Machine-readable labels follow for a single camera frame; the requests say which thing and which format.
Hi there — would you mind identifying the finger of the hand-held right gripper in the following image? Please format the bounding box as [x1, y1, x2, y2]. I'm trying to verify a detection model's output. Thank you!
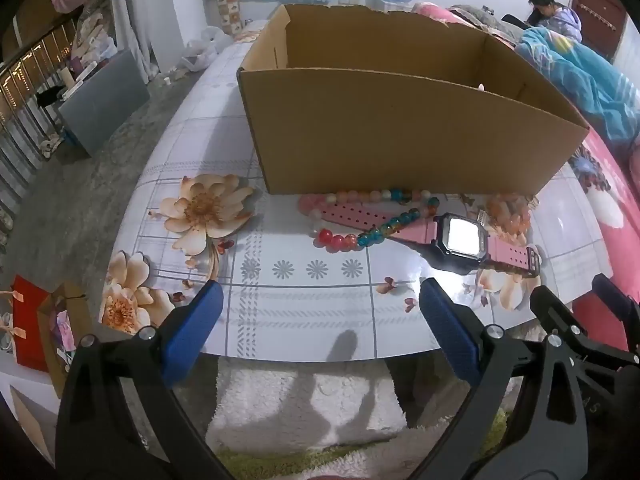
[529, 285, 626, 368]
[592, 274, 640, 356]

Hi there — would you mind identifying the white curtain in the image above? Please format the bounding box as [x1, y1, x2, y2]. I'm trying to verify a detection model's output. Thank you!
[102, 0, 166, 83]

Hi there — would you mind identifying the pink strap digital watch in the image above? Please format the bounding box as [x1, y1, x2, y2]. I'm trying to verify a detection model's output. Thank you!
[320, 202, 543, 276]

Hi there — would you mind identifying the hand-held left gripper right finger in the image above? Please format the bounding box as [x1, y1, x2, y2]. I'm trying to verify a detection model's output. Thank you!
[405, 277, 586, 480]

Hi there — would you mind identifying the pink orange bead bracelet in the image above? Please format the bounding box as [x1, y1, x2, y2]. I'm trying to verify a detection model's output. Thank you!
[484, 194, 535, 241]

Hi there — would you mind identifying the cardboard box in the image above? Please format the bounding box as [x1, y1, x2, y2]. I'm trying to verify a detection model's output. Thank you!
[236, 4, 591, 196]

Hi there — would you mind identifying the multicolour bead bracelet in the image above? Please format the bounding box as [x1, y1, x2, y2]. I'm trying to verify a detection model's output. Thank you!
[299, 187, 442, 252]

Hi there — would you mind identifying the white fluffy rug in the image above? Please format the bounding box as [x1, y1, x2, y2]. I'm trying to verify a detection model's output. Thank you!
[205, 355, 506, 480]

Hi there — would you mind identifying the metal rack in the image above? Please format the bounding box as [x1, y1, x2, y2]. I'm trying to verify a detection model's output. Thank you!
[0, 25, 76, 211]

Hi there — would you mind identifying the grey patterned blanket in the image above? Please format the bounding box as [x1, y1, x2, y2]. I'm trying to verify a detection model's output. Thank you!
[447, 4, 516, 41]

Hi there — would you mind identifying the blue printed blanket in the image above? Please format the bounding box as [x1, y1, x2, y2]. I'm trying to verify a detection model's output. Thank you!
[515, 27, 640, 151]

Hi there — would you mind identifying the brown paper bag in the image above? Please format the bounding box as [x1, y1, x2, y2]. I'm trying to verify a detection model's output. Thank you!
[37, 282, 93, 401]

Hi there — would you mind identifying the white plastic bag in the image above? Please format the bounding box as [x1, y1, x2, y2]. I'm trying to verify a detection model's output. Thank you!
[180, 25, 236, 71]

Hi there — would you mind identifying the red paper bag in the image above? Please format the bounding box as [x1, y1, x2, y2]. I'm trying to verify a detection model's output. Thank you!
[10, 275, 56, 373]

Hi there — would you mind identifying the grey board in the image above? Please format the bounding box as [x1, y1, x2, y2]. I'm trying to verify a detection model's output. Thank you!
[57, 50, 151, 158]

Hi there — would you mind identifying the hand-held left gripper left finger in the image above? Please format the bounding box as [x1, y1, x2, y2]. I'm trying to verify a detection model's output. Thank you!
[55, 279, 236, 480]

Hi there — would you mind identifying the brown door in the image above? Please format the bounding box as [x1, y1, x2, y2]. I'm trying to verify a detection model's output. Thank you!
[570, 0, 628, 63]

